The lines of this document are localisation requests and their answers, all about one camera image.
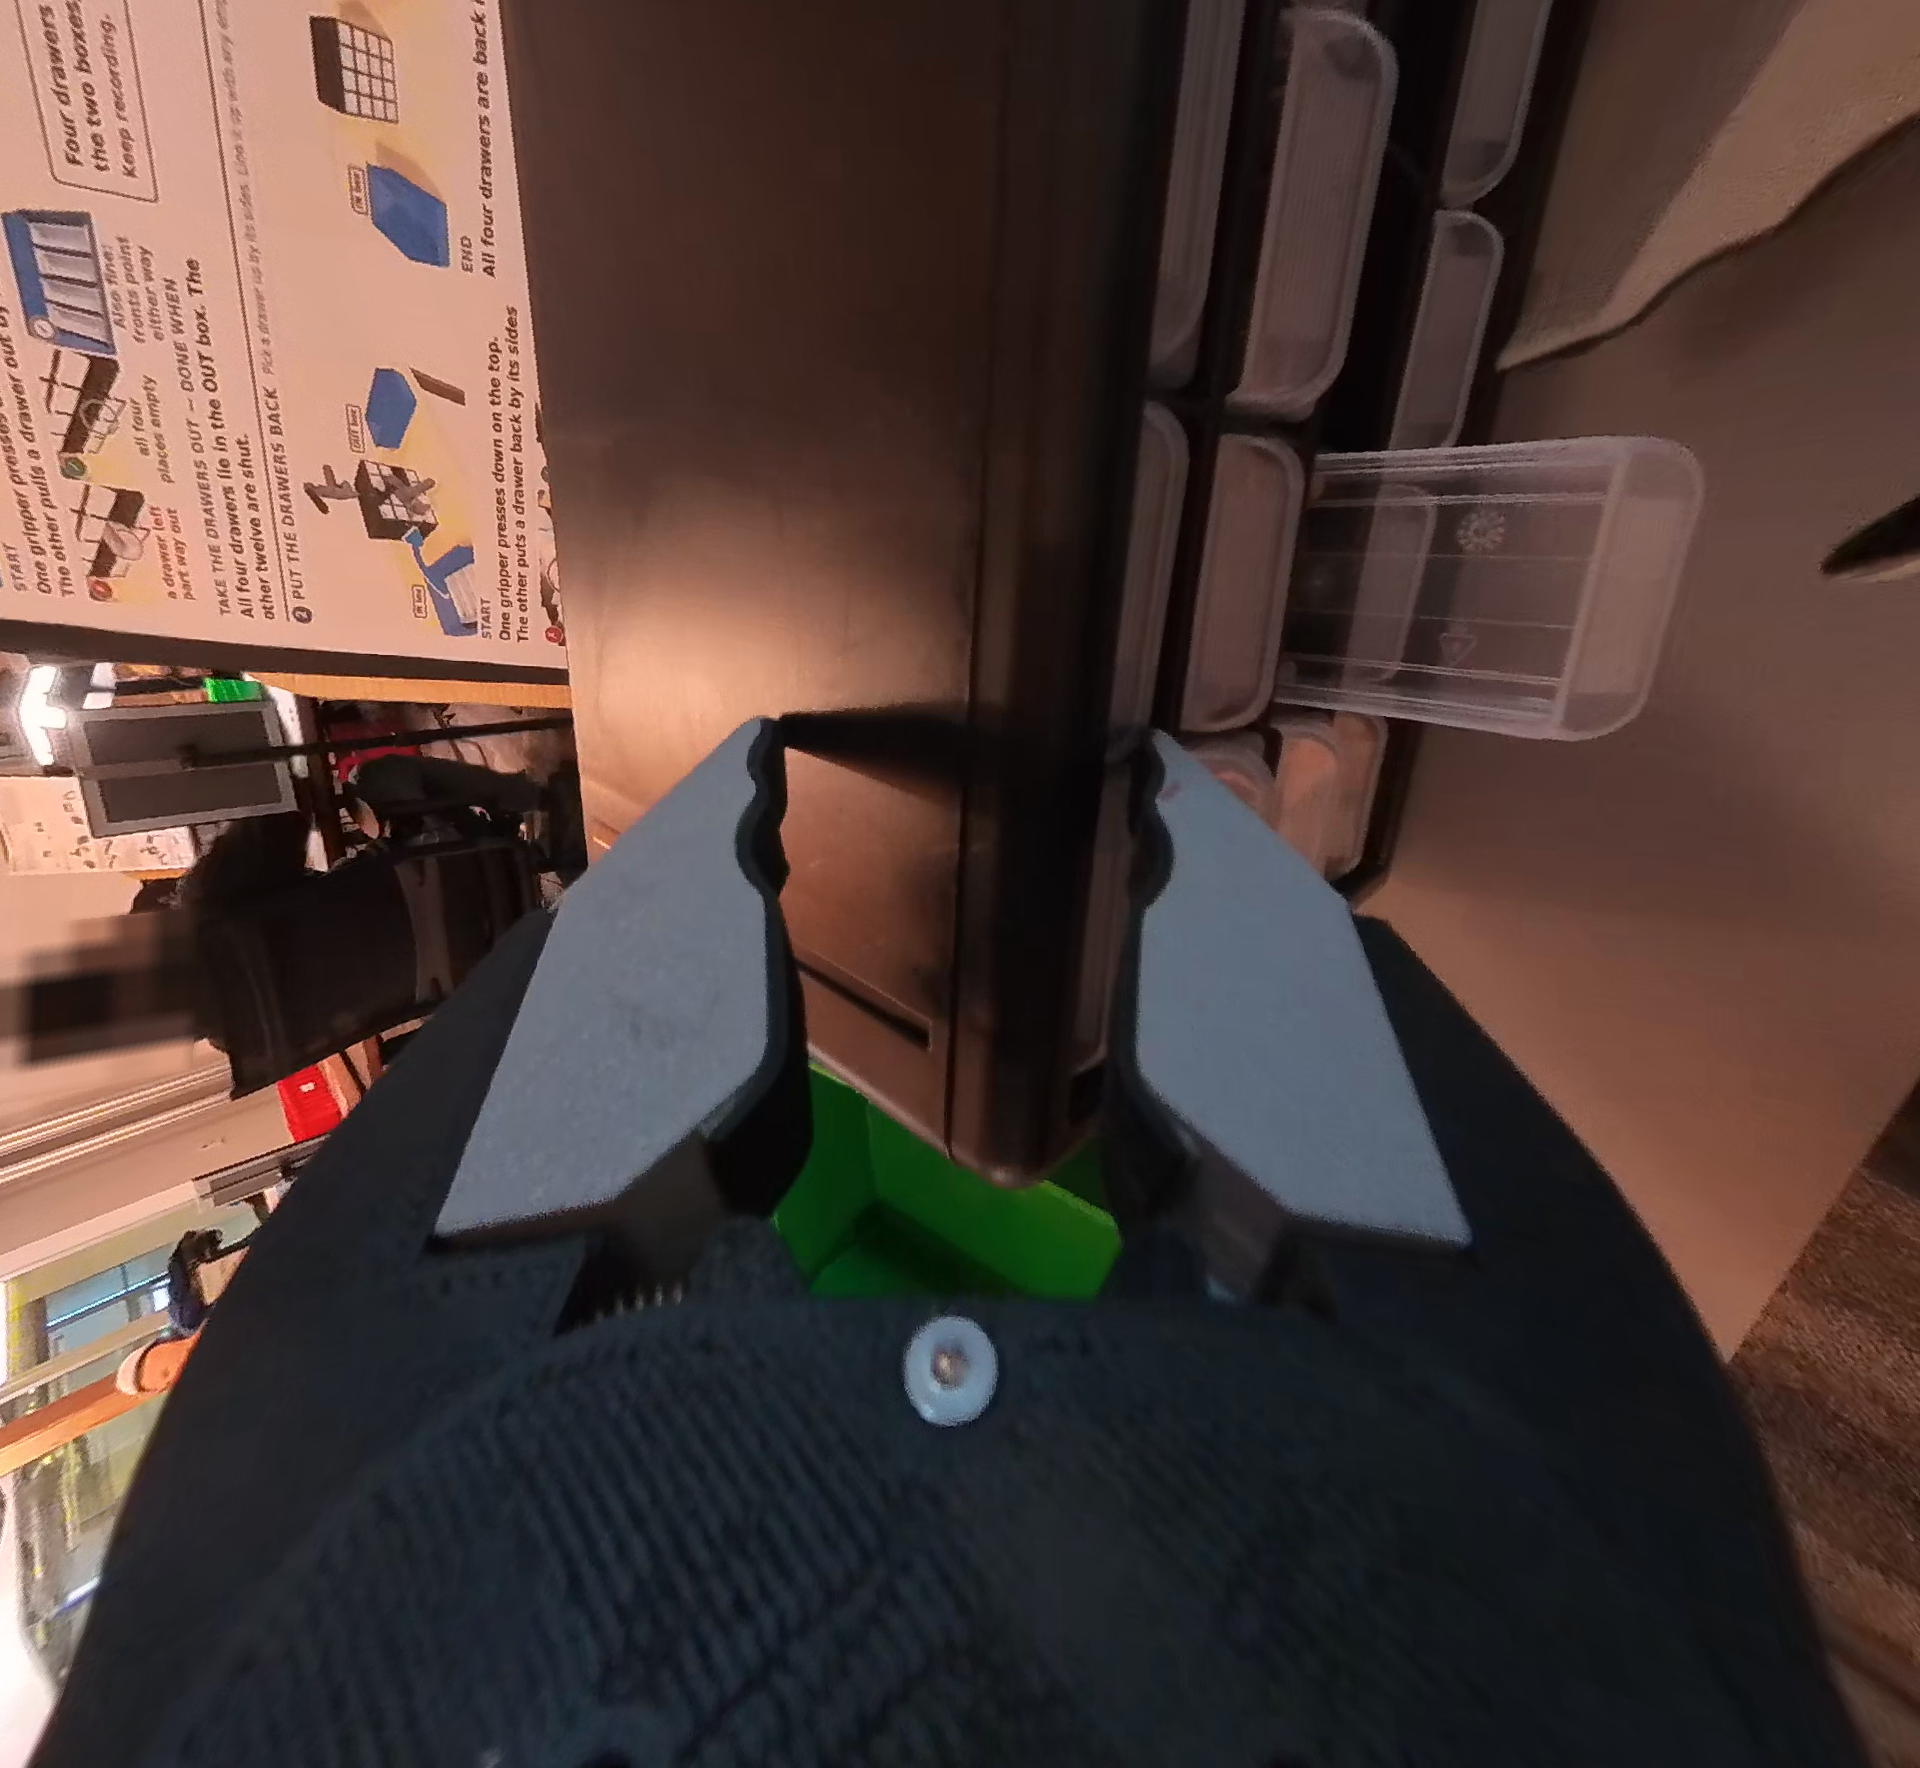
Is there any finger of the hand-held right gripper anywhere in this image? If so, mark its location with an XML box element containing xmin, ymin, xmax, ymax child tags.
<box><xmin>1496</xmin><ymin>0</ymin><xmax>1920</xmax><ymax>374</ymax></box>
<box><xmin>1818</xmin><ymin>493</ymin><xmax>1920</xmax><ymax>588</ymax></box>

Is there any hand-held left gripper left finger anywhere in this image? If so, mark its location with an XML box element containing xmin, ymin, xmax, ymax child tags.
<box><xmin>431</xmin><ymin>715</ymin><xmax>818</xmax><ymax>1245</ymax></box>

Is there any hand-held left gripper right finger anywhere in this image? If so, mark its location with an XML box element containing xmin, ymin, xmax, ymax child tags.
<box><xmin>1107</xmin><ymin>730</ymin><xmax>1475</xmax><ymax>1307</ymax></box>

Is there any green plastic bin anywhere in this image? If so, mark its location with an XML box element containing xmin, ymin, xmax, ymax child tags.
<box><xmin>771</xmin><ymin>1064</ymin><xmax>1124</xmax><ymax>1302</ymax></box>

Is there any clear plastic drawer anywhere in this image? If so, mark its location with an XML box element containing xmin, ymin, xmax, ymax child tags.
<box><xmin>1274</xmin><ymin>435</ymin><xmax>1704</xmax><ymax>746</ymax></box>

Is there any bank of clear drawers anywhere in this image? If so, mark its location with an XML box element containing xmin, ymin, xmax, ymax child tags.
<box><xmin>1118</xmin><ymin>0</ymin><xmax>1574</xmax><ymax>901</ymax></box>

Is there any black drawer cabinet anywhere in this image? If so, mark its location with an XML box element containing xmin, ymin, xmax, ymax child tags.
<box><xmin>486</xmin><ymin>0</ymin><xmax>1614</xmax><ymax>1186</ymax></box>

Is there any black office chair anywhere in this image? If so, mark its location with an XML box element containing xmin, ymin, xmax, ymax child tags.
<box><xmin>195</xmin><ymin>748</ymin><xmax>586</xmax><ymax>1096</ymax></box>

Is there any red crate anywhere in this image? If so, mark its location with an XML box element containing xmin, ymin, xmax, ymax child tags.
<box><xmin>276</xmin><ymin>1064</ymin><xmax>378</xmax><ymax>1140</ymax></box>

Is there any grey monitor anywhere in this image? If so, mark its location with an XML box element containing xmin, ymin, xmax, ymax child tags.
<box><xmin>67</xmin><ymin>694</ymin><xmax>301</xmax><ymax>839</ymax></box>

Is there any white lamp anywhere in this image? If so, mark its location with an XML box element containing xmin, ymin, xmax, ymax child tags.
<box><xmin>0</xmin><ymin>658</ymin><xmax>91</xmax><ymax>766</ymax></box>

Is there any wooden beam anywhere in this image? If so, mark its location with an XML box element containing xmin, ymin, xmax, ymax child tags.
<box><xmin>0</xmin><ymin>1371</ymin><xmax>174</xmax><ymax>1476</ymax></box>

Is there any printed instruction poster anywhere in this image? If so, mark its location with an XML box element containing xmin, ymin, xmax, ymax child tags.
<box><xmin>0</xmin><ymin>0</ymin><xmax>573</xmax><ymax>683</ymax></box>

